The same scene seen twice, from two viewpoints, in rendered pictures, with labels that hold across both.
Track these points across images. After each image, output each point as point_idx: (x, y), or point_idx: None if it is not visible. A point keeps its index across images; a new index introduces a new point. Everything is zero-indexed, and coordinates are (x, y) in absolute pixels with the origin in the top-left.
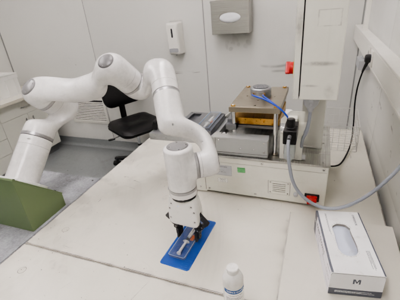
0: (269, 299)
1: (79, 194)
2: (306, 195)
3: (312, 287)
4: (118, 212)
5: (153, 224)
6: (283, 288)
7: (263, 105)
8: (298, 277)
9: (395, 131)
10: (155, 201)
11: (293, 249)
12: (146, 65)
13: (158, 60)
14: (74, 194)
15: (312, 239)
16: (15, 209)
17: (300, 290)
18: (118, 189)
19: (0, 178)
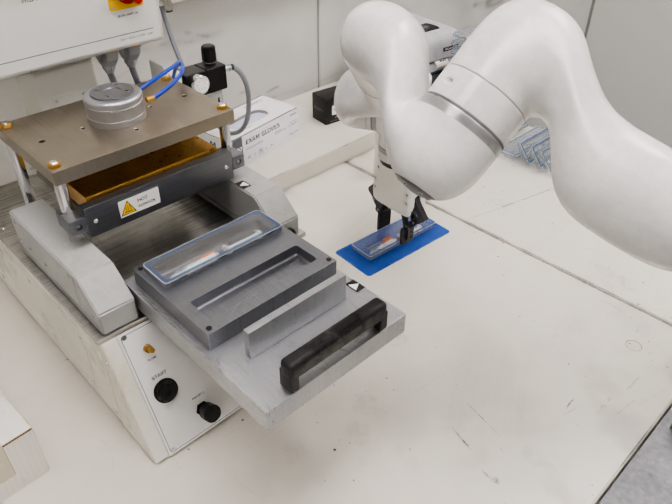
0: (344, 168)
1: (643, 459)
2: None
3: (307, 140)
4: (514, 343)
5: (443, 288)
6: (333, 147)
7: (173, 89)
8: (310, 148)
9: (1, 100)
10: (424, 338)
11: (285, 165)
12: (417, 20)
13: (386, 1)
14: (661, 464)
15: (252, 165)
16: None
17: (319, 142)
18: (517, 423)
19: None
